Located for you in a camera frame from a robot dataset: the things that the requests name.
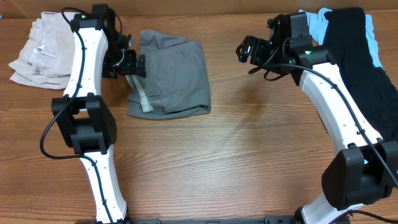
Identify grey shorts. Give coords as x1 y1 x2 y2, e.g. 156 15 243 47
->
126 30 211 120

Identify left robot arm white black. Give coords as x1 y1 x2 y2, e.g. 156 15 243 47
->
48 4 146 223

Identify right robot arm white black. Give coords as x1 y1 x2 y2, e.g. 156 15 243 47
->
236 12 397 224

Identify light blue garment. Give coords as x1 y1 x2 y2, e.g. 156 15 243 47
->
297 7 398 175

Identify folded beige shorts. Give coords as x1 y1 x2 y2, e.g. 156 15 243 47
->
9 12 75 90

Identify black garment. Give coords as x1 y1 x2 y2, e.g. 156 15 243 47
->
323 7 398 142

